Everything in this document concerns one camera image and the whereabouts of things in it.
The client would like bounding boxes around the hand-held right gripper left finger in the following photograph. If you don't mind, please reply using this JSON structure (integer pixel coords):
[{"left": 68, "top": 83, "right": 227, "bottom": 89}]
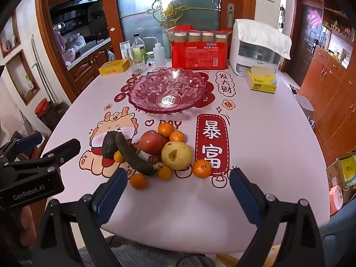
[{"left": 33, "top": 168, "right": 128, "bottom": 267}]

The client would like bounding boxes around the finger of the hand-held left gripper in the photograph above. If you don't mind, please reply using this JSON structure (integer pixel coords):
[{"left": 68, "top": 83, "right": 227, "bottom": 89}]
[
  {"left": 0, "top": 133, "right": 44, "bottom": 163},
  {"left": 6, "top": 138, "right": 81, "bottom": 174}
]

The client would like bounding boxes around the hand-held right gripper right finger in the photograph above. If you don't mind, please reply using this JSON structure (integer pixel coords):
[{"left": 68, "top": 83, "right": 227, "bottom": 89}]
[{"left": 228, "top": 167, "right": 326, "bottom": 267}]

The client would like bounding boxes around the blackened banana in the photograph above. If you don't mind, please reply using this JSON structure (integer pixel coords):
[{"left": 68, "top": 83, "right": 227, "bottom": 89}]
[{"left": 115, "top": 132, "right": 164, "bottom": 176}]

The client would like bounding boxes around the dark avocado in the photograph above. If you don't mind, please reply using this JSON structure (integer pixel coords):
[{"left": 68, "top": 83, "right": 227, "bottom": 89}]
[{"left": 101, "top": 131, "right": 124, "bottom": 160}]

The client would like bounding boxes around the red apple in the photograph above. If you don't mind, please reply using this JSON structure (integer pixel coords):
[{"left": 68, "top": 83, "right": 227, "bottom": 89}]
[{"left": 139, "top": 130, "right": 166, "bottom": 155}]

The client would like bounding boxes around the yellow pear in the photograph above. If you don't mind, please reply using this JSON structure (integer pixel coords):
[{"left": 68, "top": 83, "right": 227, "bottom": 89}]
[{"left": 161, "top": 141, "right": 193, "bottom": 171}]

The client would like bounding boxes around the pink patterned glass bowl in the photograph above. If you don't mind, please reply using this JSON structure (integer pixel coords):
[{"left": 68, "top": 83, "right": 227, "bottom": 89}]
[{"left": 128, "top": 67, "right": 214, "bottom": 114}]

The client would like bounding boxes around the person's left hand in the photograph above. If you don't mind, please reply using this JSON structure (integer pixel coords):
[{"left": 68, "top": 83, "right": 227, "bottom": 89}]
[{"left": 15, "top": 204, "right": 38, "bottom": 247}]

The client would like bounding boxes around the red-lid jar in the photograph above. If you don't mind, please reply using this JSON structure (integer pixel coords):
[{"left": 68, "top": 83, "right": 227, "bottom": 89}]
[{"left": 35, "top": 98, "right": 66, "bottom": 130}]

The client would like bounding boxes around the printed pink table cover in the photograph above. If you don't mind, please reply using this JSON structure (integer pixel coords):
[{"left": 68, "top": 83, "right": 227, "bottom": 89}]
[{"left": 42, "top": 58, "right": 331, "bottom": 256}]

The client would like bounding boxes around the grey fluffy rug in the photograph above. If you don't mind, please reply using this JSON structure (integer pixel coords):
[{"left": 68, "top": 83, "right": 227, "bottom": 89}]
[{"left": 78, "top": 235, "right": 240, "bottom": 267}]

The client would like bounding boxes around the pink plastic stool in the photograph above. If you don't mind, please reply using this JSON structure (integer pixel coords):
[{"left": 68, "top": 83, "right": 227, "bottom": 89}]
[{"left": 328, "top": 185, "right": 344, "bottom": 214}]

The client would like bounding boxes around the yellow tin box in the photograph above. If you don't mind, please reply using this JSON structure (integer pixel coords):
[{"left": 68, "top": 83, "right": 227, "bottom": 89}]
[{"left": 99, "top": 59, "right": 131, "bottom": 76}]

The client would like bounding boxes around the cardboard box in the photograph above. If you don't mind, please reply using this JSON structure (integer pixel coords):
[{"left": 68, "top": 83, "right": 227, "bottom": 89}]
[{"left": 325, "top": 152, "right": 356, "bottom": 198}]

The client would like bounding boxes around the blue chair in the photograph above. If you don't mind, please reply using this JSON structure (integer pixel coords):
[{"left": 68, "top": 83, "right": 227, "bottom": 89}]
[{"left": 318, "top": 195, "right": 356, "bottom": 267}]

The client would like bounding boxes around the grey round device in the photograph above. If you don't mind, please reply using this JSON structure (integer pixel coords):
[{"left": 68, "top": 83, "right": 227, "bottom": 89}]
[{"left": 293, "top": 94, "right": 315, "bottom": 120}]

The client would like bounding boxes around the ribbed glass tumbler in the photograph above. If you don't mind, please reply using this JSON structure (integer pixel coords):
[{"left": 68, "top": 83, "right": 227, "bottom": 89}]
[{"left": 130, "top": 56, "right": 147, "bottom": 75}]

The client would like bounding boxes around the yellow tissue box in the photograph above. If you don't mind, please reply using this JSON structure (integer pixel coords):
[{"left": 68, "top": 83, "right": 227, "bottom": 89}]
[{"left": 245, "top": 66, "right": 278, "bottom": 92}]

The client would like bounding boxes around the white and blue carton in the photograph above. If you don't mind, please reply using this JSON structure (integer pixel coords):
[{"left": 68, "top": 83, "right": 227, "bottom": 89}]
[{"left": 119, "top": 41, "right": 132, "bottom": 60}]

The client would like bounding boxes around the clear bottle with green label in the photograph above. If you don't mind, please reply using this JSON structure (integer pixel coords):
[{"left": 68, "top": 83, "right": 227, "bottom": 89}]
[{"left": 131, "top": 33, "right": 147, "bottom": 62}]

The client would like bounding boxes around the white squeeze bottle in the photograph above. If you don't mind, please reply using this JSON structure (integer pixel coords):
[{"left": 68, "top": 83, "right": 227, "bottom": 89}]
[{"left": 145, "top": 36, "right": 166, "bottom": 67}]

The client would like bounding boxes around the wooden shelf cabinet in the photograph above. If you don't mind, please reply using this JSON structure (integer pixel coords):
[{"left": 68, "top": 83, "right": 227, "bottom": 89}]
[{"left": 299, "top": 0, "right": 356, "bottom": 162}]

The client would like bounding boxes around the white countertop appliance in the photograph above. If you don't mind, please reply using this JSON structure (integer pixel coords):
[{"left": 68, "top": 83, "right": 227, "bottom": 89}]
[{"left": 229, "top": 19, "right": 281, "bottom": 77}]

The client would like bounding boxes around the red package of paper cups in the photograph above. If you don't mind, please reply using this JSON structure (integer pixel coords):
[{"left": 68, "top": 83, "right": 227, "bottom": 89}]
[{"left": 166, "top": 25, "right": 233, "bottom": 70}]

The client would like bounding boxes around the range hood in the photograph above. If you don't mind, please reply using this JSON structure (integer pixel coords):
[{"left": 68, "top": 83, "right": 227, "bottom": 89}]
[{"left": 50, "top": 0, "right": 103, "bottom": 14}]

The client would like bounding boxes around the dark entry door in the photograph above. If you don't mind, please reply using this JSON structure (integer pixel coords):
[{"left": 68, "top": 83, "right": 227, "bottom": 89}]
[{"left": 295, "top": 4, "right": 324, "bottom": 87}]

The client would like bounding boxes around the white towel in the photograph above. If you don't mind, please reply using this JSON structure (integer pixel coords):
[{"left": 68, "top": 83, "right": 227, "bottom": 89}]
[{"left": 236, "top": 19, "right": 292, "bottom": 60}]

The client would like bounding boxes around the gold door ornament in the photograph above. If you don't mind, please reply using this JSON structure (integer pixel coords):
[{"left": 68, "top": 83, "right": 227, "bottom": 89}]
[{"left": 143, "top": 0, "right": 192, "bottom": 23}]

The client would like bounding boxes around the red paper door ornament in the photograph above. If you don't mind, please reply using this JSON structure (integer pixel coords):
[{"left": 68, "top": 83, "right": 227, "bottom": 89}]
[{"left": 307, "top": 10, "right": 323, "bottom": 28}]

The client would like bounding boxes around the long metal handle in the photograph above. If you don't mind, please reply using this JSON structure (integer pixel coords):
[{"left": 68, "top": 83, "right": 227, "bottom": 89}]
[{"left": 31, "top": 35, "right": 53, "bottom": 103}]

